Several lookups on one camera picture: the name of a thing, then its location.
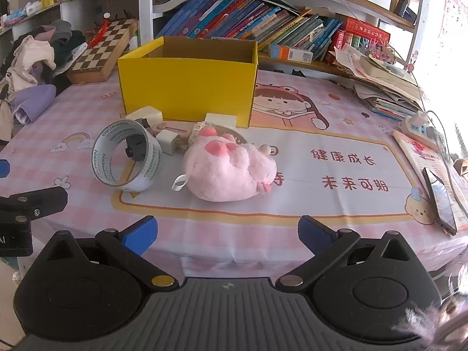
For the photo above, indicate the large red box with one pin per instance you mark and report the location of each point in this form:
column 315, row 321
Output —
column 367, row 29

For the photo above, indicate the small black device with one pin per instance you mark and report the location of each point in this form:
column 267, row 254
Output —
column 406, row 9

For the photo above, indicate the wall poster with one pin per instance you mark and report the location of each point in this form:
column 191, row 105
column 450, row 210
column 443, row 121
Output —
column 453, row 18

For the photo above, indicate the white wrist watch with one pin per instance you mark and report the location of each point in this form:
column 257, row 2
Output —
column 195, row 131

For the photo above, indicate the clear tape roll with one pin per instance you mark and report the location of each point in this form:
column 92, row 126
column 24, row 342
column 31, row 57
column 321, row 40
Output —
column 144, row 173

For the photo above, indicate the fluffy lilac cloth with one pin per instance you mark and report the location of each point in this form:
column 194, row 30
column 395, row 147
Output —
column 431, row 321

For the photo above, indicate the wooden chessboard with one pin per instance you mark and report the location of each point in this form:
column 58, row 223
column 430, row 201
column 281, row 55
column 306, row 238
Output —
column 102, row 51

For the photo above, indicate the white charger cube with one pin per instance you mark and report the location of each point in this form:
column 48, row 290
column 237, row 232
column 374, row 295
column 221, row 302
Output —
column 148, row 115

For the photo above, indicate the white plug adapter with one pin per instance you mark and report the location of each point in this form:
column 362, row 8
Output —
column 169, row 144

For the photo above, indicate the red pen with white ball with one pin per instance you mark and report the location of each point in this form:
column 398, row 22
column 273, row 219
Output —
column 99, row 33

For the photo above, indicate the stack of papers and books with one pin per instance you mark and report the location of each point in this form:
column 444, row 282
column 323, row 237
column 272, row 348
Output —
column 384, row 80

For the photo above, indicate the white bookshelf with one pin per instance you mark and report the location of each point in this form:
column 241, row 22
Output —
column 146, row 7

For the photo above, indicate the small red box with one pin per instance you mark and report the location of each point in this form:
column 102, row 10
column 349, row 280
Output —
column 340, row 40

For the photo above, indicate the pile of clothes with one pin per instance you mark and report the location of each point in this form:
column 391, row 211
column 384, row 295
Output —
column 33, row 65

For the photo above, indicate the black smartphone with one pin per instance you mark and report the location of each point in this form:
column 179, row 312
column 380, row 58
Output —
column 440, row 201

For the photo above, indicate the pink white booklet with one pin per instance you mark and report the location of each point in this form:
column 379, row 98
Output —
column 416, row 153

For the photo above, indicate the yellow cardboard box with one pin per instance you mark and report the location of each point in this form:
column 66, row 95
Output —
column 186, row 87

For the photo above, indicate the pink plush toy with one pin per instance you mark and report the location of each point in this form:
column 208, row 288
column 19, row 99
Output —
column 226, row 170

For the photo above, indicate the small black gadget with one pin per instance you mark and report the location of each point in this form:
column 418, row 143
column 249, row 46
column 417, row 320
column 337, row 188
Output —
column 135, row 148

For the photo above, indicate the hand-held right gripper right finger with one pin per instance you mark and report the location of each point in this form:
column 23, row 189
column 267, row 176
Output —
column 315, row 234

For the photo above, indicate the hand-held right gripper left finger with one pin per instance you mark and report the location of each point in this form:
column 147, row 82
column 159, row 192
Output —
column 140, row 234

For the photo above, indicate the white orange carton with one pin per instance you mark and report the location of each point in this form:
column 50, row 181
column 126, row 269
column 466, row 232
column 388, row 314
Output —
column 290, row 53

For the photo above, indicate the row of books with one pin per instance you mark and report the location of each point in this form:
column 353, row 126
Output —
column 248, row 18

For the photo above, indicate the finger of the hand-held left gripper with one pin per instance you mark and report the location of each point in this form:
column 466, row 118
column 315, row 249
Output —
column 44, row 198
column 3, row 169

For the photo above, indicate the pink stick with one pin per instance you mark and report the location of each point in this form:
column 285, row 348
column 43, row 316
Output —
column 173, row 128

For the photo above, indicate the white power strip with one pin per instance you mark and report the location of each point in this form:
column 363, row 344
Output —
column 420, row 128

